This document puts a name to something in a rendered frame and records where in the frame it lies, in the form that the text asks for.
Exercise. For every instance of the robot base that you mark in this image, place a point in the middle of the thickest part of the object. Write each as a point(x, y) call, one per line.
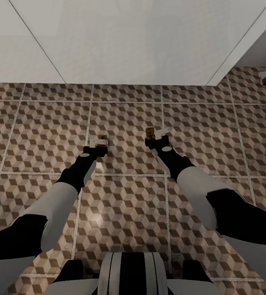
point(195, 282)

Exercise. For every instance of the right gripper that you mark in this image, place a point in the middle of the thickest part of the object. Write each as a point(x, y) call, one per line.
point(153, 143)

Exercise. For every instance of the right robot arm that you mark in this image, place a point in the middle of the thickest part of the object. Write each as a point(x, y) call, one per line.
point(217, 205)

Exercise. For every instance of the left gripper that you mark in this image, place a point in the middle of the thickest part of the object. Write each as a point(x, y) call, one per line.
point(100, 151)

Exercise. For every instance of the robot trunk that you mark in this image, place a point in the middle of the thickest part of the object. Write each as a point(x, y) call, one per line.
point(132, 273)

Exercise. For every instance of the mousetrap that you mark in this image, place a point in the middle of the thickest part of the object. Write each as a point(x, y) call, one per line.
point(150, 133)
point(102, 137)

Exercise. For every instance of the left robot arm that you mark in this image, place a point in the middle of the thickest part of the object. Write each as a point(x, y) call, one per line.
point(38, 228)

